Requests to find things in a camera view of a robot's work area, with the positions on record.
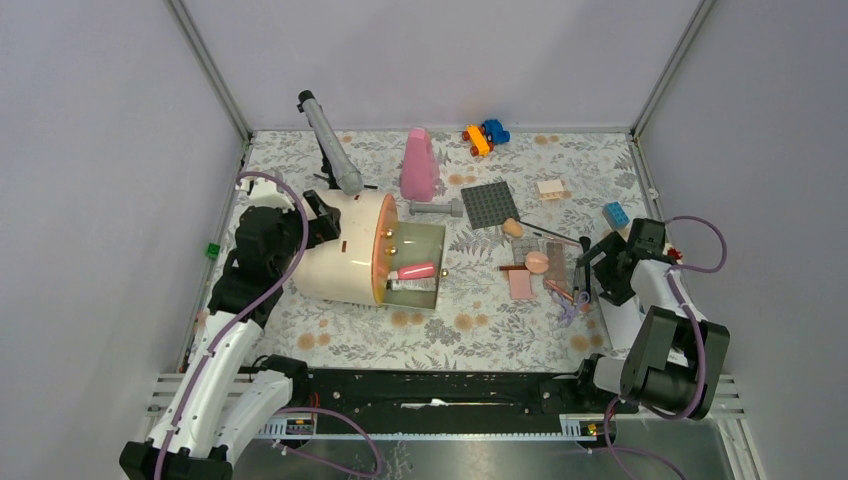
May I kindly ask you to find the eyeshadow palette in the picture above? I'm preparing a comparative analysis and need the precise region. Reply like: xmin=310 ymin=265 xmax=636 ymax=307
xmin=510 ymin=237 xmax=570 ymax=291

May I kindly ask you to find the cream round drawer organizer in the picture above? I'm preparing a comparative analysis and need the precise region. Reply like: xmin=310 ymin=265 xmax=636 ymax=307
xmin=292 ymin=190 xmax=446 ymax=310

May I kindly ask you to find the pink square compact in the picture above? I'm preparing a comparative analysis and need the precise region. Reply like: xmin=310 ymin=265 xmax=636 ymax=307
xmin=508 ymin=270 xmax=536 ymax=301

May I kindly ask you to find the pink tube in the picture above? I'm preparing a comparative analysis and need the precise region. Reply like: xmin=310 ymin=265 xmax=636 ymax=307
xmin=388 ymin=262 xmax=436 ymax=280

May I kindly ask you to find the silver tube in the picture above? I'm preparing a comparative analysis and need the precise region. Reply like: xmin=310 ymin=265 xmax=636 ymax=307
xmin=387 ymin=277 xmax=438 ymax=292

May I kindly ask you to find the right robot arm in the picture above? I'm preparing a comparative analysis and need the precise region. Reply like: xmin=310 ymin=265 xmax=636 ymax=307
xmin=573 ymin=218 xmax=731 ymax=420

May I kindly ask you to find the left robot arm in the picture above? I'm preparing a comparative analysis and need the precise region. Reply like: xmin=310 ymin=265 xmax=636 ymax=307
xmin=119 ymin=172 xmax=341 ymax=479

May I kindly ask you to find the black makeup brush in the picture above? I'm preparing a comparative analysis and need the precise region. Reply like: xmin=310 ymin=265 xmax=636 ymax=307
xmin=519 ymin=221 xmax=583 ymax=295

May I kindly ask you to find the beige makeup sponge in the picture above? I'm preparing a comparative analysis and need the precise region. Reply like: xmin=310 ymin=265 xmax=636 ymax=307
xmin=501 ymin=218 xmax=524 ymax=239

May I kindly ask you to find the light blue lego brick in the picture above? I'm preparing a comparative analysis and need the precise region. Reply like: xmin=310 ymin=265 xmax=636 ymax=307
xmin=602 ymin=201 xmax=630 ymax=231

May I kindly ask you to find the grey microphone on stand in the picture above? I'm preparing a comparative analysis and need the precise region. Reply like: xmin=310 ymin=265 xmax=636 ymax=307
xmin=297 ymin=90 xmax=377 ymax=196

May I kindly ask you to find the red yellow toy car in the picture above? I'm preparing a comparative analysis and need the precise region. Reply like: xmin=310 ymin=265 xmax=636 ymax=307
xmin=666 ymin=247 xmax=683 ymax=263

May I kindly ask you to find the beige lego brick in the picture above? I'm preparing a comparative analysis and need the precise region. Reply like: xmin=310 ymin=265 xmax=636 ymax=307
xmin=536 ymin=179 xmax=567 ymax=201

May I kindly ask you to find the pink cone bottle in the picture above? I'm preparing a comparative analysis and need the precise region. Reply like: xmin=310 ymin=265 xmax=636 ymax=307
xmin=399 ymin=127 xmax=440 ymax=202

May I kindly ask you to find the green small block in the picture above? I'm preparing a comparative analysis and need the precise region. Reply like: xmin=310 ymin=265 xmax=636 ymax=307
xmin=205 ymin=243 xmax=221 ymax=260

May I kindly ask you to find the grey lego baseplate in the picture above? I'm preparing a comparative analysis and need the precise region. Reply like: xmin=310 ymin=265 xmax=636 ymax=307
xmin=460 ymin=181 xmax=520 ymax=230

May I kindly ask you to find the orange and blue toy car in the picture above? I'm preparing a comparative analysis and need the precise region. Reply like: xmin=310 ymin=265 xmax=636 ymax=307
xmin=461 ymin=119 xmax=511 ymax=157

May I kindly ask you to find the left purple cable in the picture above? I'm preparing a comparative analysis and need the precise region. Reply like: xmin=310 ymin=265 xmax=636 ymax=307
xmin=153 ymin=170 xmax=388 ymax=480

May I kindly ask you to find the pink handle brush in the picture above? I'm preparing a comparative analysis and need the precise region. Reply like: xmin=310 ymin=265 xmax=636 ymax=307
xmin=544 ymin=280 xmax=580 ymax=303

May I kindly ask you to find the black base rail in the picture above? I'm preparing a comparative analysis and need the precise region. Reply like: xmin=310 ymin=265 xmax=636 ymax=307
xmin=289 ymin=368 xmax=613 ymax=436

